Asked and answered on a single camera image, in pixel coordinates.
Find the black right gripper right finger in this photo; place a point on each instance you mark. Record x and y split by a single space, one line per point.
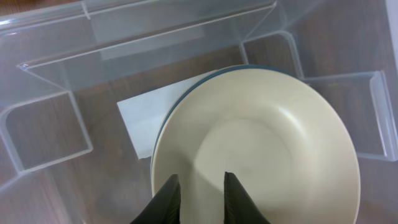
239 208

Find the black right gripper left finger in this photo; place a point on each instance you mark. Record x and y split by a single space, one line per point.
164 208

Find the cream plastic bowl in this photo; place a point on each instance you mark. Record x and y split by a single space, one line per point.
284 142

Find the blue plastic bowl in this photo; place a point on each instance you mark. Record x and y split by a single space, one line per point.
196 85

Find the white paper label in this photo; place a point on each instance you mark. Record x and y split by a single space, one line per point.
144 114

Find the clear plastic storage bin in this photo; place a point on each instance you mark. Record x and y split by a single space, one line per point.
66 156

